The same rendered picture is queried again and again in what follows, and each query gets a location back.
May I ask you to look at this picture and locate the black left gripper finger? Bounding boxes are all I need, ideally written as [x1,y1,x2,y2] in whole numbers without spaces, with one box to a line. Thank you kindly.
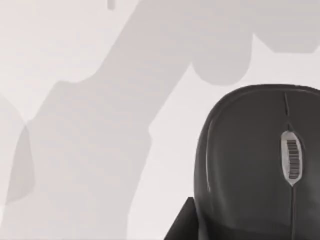
[163,196,205,240]

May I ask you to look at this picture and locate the black computer mouse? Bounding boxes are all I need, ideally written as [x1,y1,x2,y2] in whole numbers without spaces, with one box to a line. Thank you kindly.
[194,83,320,240]

